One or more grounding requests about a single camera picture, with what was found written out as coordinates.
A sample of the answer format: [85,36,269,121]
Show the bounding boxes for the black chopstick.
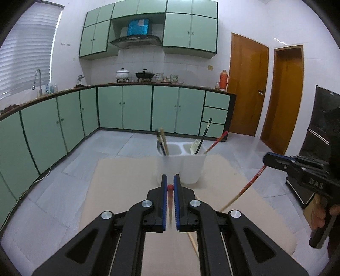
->
[155,129,167,156]
[195,117,213,155]

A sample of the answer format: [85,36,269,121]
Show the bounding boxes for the pale plastic fork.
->
[190,139,202,155]

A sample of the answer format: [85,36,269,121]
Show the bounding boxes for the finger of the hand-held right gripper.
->
[276,155,330,171]
[262,152,304,177]

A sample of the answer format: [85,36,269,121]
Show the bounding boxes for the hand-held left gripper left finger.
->
[32,174,168,276]

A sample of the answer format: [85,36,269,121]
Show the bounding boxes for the green wall kitchen cabinets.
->
[79,0,219,60]

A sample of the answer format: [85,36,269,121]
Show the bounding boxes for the black wok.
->
[135,68,155,81]

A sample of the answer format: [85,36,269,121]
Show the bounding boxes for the white cooking pot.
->
[115,68,131,82]

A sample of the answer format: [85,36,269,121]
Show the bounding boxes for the plain wooden door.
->
[260,45,304,156]

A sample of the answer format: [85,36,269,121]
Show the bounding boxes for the black range hood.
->
[110,35,162,49]

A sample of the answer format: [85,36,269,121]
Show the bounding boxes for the white window blinds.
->
[0,1,65,100]

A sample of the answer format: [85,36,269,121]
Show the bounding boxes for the wooden door with handle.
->
[228,32,269,137]

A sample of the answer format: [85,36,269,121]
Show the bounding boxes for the green base kitchen cabinets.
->
[0,84,237,229]

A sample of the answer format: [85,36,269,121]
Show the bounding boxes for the metal kitchen faucet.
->
[32,69,43,97]

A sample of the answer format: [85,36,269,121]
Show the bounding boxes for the faded-handle wooden chopstick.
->
[159,128,170,156]

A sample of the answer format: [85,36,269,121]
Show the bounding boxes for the white two-compartment utensil holder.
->
[156,142,207,185]

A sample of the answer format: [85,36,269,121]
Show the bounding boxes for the orange thermos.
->
[219,69,229,91]

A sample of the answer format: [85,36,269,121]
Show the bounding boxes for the cardboard box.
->
[303,198,318,229]

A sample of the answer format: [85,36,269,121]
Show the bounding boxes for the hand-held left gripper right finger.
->
[173,174,310,276]

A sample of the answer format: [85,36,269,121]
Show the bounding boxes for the black cabinet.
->
[285,85,340,209]

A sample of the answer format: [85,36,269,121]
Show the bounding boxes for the person's right hand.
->
[309,196,340,231]

